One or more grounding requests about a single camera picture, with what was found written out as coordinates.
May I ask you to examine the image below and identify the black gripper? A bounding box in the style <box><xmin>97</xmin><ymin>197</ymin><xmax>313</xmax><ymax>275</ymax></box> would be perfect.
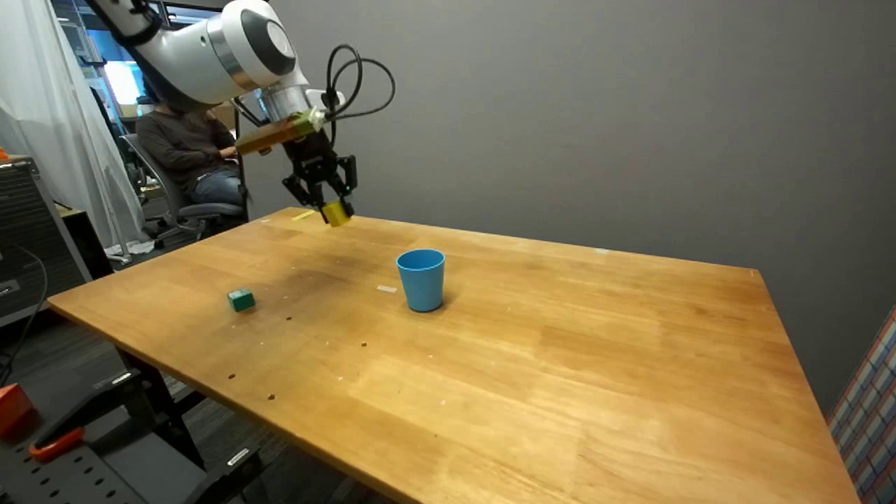
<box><xmin>281</xmin><ymin>130</ymin><xmax>362</xmax><ymax>228</ymax></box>

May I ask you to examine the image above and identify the yellow block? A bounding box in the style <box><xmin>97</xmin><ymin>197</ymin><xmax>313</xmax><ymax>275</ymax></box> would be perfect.
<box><xmin>321</xmin><ymin>198</ymin><xmax>355</xmax><ymax>231</ymax></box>

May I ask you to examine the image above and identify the blue plastic cup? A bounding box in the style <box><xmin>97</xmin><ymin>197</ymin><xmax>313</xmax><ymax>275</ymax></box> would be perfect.
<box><xmin>394</xmin><ymin>246</ymin><xmax>449</xmax><ymax>317</ymax></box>

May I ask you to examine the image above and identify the red orange block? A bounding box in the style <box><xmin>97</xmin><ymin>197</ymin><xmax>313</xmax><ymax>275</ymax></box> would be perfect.
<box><xmin>0</xmin><ymin>382</ymin><xmax>37</xmax><ymax>443</ymax></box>

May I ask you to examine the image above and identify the grey office chair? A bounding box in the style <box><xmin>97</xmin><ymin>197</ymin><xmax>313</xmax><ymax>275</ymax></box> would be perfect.
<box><xmin>117</xmin><ymin>133</ymin><xmax>253</xmax><ymax>253</ymax></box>

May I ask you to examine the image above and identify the seated person dark hoodie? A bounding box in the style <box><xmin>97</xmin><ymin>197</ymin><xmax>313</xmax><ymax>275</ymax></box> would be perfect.
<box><xmin>135</xmin><ymin>89</ymin><xmax>253</xmax><ymax>210</ymax></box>

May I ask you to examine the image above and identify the black table leg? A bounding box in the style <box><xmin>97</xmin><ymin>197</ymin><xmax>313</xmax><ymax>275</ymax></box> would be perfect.
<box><xmin>113</xmin><ymin>344</ymin><xmax>211</xmax><ymax>473</ymax></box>

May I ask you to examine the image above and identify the white curtain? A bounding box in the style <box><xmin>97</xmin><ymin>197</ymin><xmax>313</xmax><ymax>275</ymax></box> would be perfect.
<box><xmin>0</xmin><ymin>0</ymin><xmax>152</xmax><ymax>264</ymax></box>

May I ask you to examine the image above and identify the black cabinet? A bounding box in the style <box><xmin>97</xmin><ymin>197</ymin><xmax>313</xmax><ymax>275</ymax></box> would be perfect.
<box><xmin>0</xmin><ymin>154</ymin><xmax>92</xmax><ymax>323</ymax></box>

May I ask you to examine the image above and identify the multicoloured checkered backdrop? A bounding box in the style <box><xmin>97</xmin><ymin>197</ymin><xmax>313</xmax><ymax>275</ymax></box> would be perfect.
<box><xmin>827</xmin><ymin>306</ymin><xmax>896</xmax><ymax>504</ymax></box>

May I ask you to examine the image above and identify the yellow wrist camera mount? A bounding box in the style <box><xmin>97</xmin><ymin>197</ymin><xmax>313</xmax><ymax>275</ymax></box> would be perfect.
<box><xmin>282</xmin><ymin>107</ymin><xmax>330</xmax><ymax>141</ymax></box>

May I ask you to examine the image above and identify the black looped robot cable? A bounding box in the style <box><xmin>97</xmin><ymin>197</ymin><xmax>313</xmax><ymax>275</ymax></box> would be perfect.
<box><xmin>321</xmin><ymin>42</ymin><xmax>398</xmax><ymax>126</ymax></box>

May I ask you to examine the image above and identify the black clamp orange handle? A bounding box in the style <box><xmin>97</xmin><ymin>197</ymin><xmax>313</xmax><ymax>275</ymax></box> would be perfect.
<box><xmin>25</xmin><ymin>427</ymin><xmax>89</xmax><ymax>469</ymax></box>

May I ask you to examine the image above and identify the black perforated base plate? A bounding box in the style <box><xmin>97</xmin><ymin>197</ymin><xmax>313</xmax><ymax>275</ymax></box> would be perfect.
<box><xmin>0</xmin><ymin>434</ymin><xmax>194</xmax><ymax>504</ymax></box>

